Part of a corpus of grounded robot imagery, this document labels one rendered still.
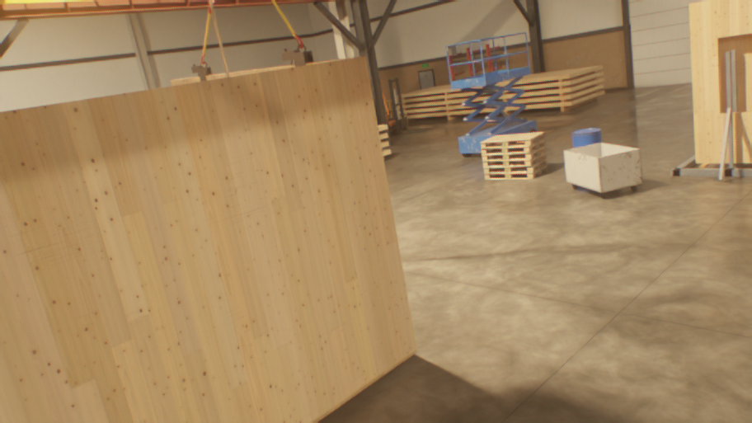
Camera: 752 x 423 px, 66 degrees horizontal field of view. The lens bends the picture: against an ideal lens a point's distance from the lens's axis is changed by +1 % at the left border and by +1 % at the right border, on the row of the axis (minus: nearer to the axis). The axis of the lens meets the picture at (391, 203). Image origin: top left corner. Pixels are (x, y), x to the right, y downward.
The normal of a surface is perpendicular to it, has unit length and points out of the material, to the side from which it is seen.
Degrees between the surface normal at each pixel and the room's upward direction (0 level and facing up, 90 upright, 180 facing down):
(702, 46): 90
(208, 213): 90
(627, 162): 90
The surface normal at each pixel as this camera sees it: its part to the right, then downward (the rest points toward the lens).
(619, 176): 0.21, 0.19
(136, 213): 0.71, 0.04
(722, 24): -0.68, 0.29
